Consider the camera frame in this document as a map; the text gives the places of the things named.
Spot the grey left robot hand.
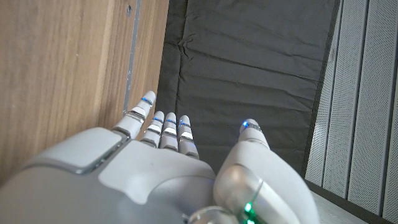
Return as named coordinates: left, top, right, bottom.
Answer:
left=0, top=90, right=321, bottom=224

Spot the black backdrop curtain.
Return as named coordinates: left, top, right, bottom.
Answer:
left=155, top=0, right=341, bottom=177

